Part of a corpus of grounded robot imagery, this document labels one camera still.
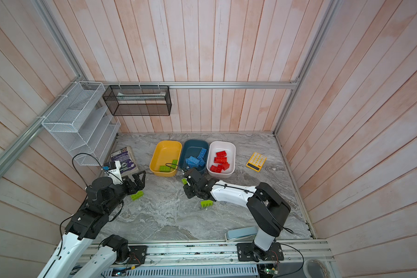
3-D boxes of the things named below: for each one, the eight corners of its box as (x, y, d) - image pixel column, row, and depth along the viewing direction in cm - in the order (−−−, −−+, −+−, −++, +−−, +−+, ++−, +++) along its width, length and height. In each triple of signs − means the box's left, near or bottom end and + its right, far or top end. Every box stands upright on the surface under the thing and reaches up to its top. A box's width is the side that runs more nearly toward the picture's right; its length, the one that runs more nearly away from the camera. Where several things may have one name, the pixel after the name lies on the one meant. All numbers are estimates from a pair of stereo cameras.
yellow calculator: (245, 165, 106) (245, 163, 104) (253, 153, 112) (254, 151, 111) (259, 173, 102) (260, 171, 101) (267, 159, 109) (267, 157, 107)
